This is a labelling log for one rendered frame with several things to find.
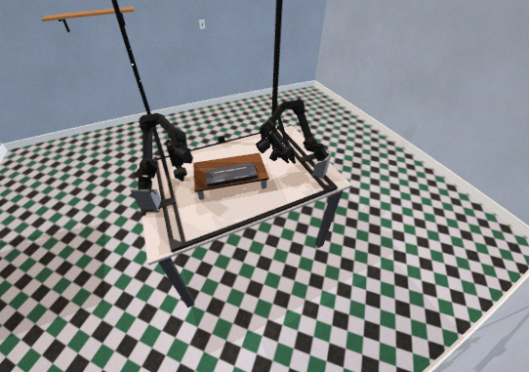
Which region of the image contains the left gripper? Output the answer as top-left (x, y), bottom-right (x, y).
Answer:
top-left (272, 140), bottom-right (296, 163)

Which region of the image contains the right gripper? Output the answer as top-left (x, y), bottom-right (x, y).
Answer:
top-left (170, 156), bottom-right (187, 182)

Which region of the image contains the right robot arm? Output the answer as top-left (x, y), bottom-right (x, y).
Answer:
top-left (135, 113), bottom-right (193, 189)

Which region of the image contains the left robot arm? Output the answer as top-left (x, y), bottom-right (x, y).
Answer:
top-left (256, 100), bottom-right (330, 161)

